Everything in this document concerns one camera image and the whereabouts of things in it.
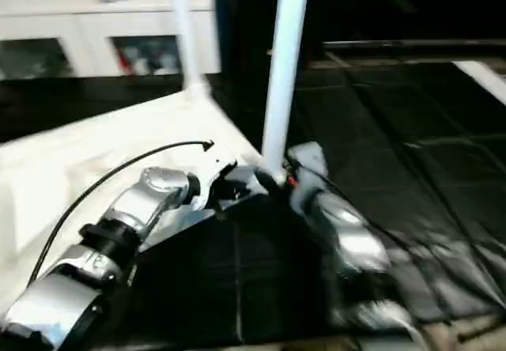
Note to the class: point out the white plastic table leg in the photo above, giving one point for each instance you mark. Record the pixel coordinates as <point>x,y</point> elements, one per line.
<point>284,70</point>
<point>186,31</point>

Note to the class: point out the white plastic table top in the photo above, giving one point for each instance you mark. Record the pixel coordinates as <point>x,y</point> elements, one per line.
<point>99,149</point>

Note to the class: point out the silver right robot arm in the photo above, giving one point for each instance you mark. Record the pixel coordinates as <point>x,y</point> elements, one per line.
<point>356,240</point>

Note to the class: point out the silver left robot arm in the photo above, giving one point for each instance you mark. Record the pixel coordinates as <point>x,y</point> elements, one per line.
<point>130,204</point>

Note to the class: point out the black mat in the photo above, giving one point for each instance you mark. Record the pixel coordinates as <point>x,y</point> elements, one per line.
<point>395,129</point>

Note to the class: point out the red and white bottle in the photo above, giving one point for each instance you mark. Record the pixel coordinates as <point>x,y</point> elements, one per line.
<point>125,60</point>

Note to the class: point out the long black bar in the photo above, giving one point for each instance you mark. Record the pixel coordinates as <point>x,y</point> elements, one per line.
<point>395,44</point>

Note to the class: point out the white flat board strip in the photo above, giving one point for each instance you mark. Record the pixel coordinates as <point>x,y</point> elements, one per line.
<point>486,78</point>

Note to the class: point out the white cabinet with glass doors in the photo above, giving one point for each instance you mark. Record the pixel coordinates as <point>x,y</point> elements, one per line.
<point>59,19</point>

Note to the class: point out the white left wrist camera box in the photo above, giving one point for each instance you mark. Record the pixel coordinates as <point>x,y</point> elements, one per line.
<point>203,197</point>

